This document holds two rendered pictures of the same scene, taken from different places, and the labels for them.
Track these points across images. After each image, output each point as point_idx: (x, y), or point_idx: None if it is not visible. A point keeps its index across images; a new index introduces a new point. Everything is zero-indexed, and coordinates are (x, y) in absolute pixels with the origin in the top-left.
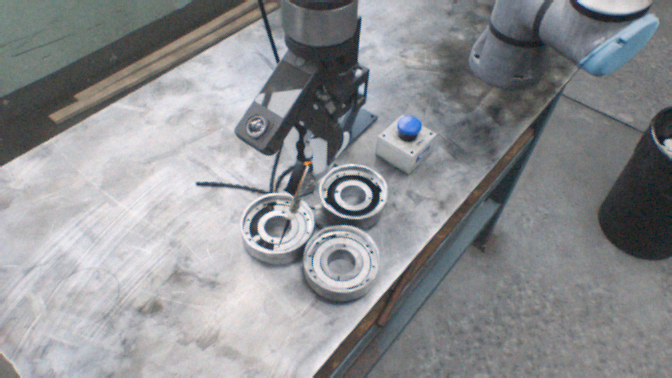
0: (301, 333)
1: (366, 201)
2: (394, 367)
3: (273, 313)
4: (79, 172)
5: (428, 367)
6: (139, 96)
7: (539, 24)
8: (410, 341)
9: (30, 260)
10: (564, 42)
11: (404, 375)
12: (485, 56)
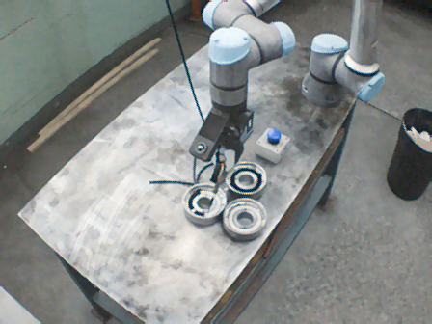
0: (227, 257)
1: (255, 182)
2: (271, 290)
3: (209, 250)
4: (85, 181)
5: (292, 286)
6: (105, 132)
7: (334, 74)
8: (281, 274)
9: (76, 229)
10: (347, 84)
11: (278, 293)
12: (310, 89)
